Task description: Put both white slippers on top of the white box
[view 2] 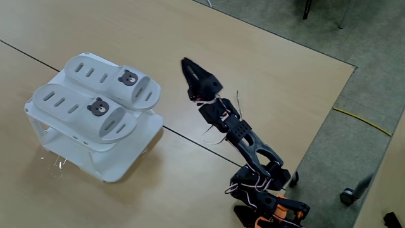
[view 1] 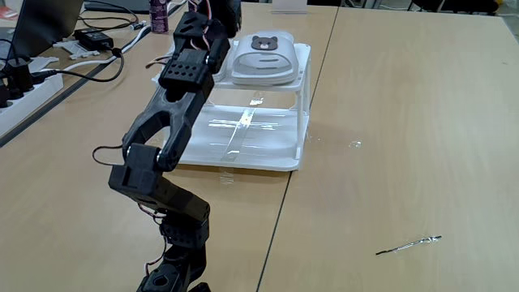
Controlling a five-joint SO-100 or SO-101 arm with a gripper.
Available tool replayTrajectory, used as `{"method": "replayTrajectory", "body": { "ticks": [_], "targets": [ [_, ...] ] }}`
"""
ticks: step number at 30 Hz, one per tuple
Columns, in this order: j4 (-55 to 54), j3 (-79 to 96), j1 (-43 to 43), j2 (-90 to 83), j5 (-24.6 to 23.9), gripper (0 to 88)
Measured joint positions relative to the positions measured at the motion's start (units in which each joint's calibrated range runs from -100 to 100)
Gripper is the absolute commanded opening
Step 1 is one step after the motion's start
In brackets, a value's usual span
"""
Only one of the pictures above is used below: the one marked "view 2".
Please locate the white plastic shelf box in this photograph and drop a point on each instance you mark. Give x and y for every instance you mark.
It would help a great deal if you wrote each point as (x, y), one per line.
(126, 158)

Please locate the black chair leg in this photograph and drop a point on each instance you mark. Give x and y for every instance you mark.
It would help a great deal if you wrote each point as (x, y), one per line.
(307, 9)

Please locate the black caster wheel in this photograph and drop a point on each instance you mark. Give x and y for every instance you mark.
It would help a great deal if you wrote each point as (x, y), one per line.
(294, 180)

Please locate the grey metal leg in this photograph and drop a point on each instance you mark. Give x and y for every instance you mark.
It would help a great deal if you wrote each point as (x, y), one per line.
(345, 14)

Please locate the white bear slipper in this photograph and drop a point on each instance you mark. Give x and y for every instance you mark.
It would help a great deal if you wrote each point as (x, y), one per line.
(120, 92)
(91, 123)

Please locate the black floor object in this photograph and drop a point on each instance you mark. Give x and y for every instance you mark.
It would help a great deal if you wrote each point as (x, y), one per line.
(392, 220)

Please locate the grey caster wheel with leg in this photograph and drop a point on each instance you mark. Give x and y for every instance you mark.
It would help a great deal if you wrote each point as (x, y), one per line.
(347, 196)

